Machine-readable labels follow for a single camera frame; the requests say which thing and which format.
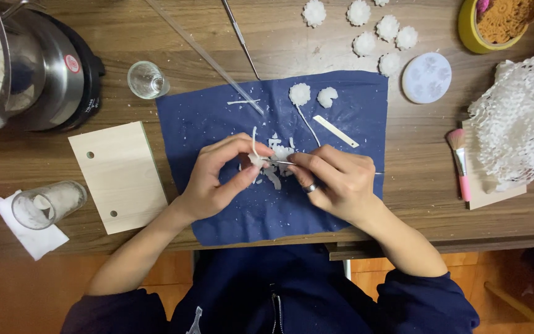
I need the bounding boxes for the person's right hand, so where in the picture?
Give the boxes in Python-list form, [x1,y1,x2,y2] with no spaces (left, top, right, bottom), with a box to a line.
[288,145,384,229]

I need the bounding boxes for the person's left hand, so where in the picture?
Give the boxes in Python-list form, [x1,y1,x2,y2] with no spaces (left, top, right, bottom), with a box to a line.
[176,133,276,223]

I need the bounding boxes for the small wax flower with wick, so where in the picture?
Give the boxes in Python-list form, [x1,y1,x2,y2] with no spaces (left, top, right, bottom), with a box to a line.
[248,126,268,169]

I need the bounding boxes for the thin metal needle tool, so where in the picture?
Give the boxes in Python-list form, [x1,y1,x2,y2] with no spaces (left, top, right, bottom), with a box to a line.
[261,159,384,176]

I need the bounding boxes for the flat white plastic strip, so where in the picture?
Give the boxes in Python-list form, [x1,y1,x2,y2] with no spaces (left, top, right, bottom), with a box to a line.
[312,115,360,149]

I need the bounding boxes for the navy blue paper napkin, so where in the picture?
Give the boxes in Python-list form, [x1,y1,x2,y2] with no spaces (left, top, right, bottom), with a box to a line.
[156,70,389,247]

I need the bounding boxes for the pile of white wax shavings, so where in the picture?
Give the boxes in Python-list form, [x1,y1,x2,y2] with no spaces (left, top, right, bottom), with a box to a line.
[251,132,298,191]

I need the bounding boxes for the chipped white wax flower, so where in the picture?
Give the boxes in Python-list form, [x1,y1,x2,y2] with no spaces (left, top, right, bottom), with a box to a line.
[316,87,339,109]

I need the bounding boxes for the wooden board with two holes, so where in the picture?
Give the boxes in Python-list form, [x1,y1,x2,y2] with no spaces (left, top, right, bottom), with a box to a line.
[68,121,169,236]

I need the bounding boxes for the whole white wax flower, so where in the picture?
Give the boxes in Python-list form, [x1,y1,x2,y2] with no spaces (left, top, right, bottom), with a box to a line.
[288,83,312,107]

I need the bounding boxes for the pink makeup brush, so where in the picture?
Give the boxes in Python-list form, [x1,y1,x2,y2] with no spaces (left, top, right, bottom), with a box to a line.
[446,128,473,203]

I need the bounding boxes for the navy blue hoodie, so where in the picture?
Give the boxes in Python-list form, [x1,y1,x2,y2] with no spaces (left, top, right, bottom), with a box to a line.
[60,244,481,334]

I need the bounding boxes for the small clear glass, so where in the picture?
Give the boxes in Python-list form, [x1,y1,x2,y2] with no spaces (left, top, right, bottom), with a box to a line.
[127,60,171,100]

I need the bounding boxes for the long clear plastic pipette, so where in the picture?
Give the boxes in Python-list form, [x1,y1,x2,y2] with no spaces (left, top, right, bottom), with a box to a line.
[145,0,265,116]

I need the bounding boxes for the round white silicone mould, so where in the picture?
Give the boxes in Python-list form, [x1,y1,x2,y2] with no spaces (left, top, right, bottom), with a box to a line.
[401,51,452,105]

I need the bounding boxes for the group of white wax flowers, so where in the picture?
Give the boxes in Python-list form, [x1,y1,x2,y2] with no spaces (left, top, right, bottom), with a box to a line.
[302,0,420,78]

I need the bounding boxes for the long metal tweezers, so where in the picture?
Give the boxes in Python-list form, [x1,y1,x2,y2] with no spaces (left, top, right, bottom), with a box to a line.
[221,0,262,81]

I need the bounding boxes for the plain light wooden board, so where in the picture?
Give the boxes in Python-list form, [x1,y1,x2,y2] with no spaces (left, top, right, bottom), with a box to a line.
[461,120,528,211]

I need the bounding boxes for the glass cup with wax residue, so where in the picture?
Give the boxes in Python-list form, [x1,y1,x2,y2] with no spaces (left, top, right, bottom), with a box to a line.
[11,180,88,231]

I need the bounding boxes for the black electric hot plate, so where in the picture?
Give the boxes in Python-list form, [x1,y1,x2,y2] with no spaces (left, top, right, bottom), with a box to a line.
[26,8,107,134]

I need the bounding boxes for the white paper tissue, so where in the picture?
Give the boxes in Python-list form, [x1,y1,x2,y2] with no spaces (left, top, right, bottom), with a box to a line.
[0,190,70,261]

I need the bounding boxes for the white foam net wrap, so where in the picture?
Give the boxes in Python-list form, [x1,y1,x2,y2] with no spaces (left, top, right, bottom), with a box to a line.
[467,54,534,194]

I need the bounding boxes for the yellow bowl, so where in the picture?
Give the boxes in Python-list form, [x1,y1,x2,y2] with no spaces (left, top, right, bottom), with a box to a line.
[457,0,534,55]

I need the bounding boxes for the stainless steel melting pot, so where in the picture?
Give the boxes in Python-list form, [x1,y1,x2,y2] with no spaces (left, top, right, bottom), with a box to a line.
[0,0,85,138]

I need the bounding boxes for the brown crochet doily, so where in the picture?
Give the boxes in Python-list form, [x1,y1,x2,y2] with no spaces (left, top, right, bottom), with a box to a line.
[477,0,534,45]

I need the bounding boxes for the wooden stool frame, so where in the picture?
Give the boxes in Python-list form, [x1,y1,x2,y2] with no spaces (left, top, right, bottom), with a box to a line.
[483,280,534,334]

